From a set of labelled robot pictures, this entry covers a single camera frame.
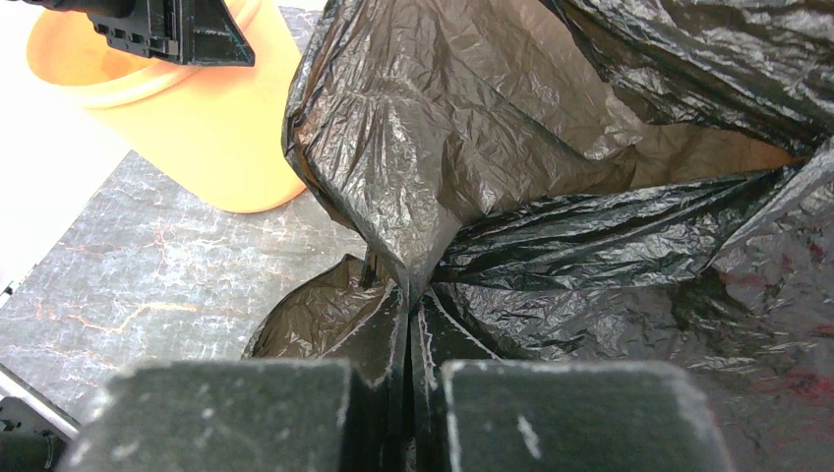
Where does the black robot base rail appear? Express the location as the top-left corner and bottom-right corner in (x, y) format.
(1, 366), (80, 471)

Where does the black plastic trash bag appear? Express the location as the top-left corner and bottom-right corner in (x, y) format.
(244, 1), (833, 471)

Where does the orange plastic trash bin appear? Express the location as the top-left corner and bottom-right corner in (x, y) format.
(26, 1), (305, 213)

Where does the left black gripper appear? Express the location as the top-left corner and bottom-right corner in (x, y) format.
(27, 0), (256, 67)

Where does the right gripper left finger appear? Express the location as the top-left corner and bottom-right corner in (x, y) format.
(60, 312), (404, 471)

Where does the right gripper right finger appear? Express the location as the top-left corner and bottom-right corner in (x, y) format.
(411, 296), (734, 471)

